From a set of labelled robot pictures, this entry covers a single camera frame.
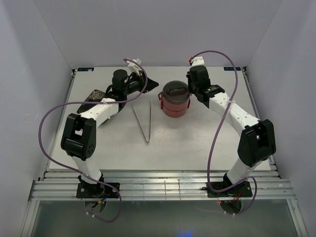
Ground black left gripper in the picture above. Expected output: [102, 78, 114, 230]
[123, 71, 159, 96]

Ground metal serving tongs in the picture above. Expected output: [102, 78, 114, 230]
[132, 99, 152, 144]

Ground pink lunch bowl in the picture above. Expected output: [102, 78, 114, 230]
[162, 107, 187, 118]
[160, 97, 191, 112]

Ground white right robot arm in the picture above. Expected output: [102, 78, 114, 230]
[187, 65, 276, 196]

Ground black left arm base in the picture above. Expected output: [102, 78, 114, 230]
[76, 182, 119, 199]

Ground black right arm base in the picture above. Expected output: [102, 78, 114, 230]
[203, 181, 253, 198]

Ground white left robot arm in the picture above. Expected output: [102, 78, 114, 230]
[61, 69, 159, 198]

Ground black floral rectangular plate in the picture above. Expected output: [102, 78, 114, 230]
[77, 89, 106, 114]

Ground blue table label right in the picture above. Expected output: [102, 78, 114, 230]
[224, 67, 241, 71]

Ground blue table label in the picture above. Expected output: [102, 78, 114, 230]
[224, 67, 241, 71]
[77, 67, 94, 72]

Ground blue table label left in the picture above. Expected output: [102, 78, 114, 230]
[77, 67, 94, 72]

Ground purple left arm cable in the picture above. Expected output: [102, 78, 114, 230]
[38, 58, 149, 223]

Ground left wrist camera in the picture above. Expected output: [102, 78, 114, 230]
[127, 58, 142, 75]

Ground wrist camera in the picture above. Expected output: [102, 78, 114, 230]
[127, 58, 142, 75]
[189, 56, 205, 67]

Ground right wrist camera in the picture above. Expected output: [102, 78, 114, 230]
[189, 56, 205, 67]

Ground aluminium front rail frame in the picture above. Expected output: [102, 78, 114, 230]
[29, 171, 295, 201]

